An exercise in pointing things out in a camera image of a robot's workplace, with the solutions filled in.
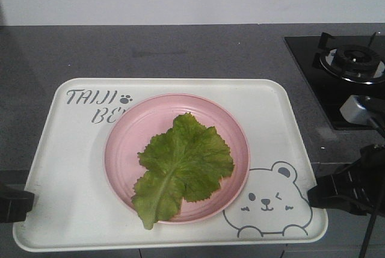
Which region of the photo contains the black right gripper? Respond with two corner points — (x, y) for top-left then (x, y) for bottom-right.
(307, 144), (384, 215)

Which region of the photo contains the pink round plate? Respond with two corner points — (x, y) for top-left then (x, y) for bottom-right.
(104, 93), (250, 224)

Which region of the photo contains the black glass gas stove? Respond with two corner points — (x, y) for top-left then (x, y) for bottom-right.
(285, 34), (384, 131)

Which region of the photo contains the green lettuce leaf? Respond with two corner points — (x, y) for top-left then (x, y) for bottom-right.
(131, 112), (235, 230)

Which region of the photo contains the black right camera cable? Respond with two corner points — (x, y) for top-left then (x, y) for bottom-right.
(358, 116), (385, 258)

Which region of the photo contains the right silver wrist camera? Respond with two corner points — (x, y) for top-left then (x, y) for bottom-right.
(340, 95), (377, 126)

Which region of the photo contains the cream bear serving tray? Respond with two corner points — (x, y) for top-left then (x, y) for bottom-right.
(13, 78), (328, 252)

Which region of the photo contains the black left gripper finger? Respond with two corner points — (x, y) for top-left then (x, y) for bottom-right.
(0, 182), (34, 223)

